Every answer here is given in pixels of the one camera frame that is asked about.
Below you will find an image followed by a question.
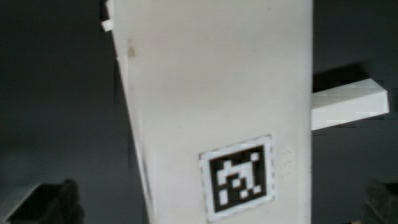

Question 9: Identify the gripper right finger with black tip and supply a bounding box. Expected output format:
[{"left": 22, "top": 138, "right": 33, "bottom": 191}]
[{"left": 361, "top": 180, "right": 398, "bottom": 224}]

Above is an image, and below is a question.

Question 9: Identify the gripper left finger with black tip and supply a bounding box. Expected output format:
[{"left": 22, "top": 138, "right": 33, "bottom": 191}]
[{"left": 0, "top": 179, "right": 84, "bottom": 224}]

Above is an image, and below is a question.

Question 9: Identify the white U-shaped fence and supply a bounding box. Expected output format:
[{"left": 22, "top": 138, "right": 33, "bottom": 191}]
[{"left": 311, "top": 78, "right": 390, "bottom": 130}]

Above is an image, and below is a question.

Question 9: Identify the white cabinet top block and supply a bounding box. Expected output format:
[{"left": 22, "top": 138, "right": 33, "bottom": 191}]
[{"left": 102, "top": 0, "right": 315, "bottom": 224}]

